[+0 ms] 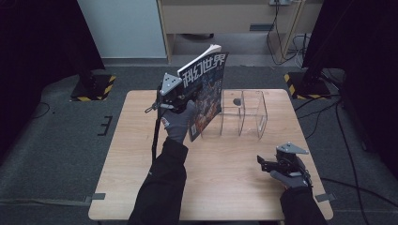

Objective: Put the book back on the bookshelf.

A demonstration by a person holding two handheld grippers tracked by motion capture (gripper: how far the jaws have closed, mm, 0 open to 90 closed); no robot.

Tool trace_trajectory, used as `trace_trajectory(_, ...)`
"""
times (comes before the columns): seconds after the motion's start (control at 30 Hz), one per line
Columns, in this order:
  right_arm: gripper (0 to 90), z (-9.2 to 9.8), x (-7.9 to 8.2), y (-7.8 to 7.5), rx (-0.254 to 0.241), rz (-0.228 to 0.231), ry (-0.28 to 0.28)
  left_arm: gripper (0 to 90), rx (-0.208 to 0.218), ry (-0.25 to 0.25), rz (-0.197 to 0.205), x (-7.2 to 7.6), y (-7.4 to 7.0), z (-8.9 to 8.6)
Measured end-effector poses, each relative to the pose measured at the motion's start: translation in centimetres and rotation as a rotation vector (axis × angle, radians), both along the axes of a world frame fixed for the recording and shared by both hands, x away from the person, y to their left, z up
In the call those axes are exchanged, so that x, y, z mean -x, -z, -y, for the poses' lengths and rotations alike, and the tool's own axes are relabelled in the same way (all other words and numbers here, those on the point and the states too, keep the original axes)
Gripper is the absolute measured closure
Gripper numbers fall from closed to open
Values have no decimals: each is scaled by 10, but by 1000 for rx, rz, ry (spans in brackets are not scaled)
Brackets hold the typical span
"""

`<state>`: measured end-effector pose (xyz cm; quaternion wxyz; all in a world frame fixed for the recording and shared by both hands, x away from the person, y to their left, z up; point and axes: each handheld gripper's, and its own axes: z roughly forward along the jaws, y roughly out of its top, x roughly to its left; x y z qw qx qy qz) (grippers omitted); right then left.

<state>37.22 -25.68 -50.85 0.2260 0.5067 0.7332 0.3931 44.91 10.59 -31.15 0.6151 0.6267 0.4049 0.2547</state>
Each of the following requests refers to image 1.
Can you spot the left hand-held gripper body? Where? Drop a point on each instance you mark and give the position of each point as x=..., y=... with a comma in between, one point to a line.
x=170, y=85

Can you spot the light wooden desk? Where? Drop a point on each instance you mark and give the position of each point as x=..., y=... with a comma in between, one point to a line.
x=219, y=18

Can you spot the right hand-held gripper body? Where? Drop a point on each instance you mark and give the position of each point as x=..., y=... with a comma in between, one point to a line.
x=291, y=162

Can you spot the grey power strip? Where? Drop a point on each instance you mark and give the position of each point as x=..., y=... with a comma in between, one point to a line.
x=280, y=2

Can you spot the dark object under desk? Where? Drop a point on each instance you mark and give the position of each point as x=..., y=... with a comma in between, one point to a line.
x=197, y=36

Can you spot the black stand pole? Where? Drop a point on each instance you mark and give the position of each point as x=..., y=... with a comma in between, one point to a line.
x=86, y=62
x=316, y=62

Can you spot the grey tape piece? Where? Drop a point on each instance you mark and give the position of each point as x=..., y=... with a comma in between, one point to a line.
x=325, y=197
x=98, y=196

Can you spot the person's right hand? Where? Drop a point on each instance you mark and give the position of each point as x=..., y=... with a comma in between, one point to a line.
x=294, y=182

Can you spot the black curtain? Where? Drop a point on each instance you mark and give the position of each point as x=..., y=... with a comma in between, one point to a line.
x=372, y=78
x=37, y=62

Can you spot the dark illustrated magazine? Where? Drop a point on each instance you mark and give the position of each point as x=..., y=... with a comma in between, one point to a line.
x=209, y=93

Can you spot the person's left hand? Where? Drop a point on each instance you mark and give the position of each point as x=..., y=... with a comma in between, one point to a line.
x=178, y=125

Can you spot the black yellow striped stand base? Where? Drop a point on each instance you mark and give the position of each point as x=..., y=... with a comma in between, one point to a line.
x=309, y=89
x=97, y=89

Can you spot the clear acrylic file rack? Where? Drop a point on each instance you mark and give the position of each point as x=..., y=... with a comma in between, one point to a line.
x=250, y=123

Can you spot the white panel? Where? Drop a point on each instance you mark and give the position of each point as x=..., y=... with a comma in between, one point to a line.
x=122, y=28

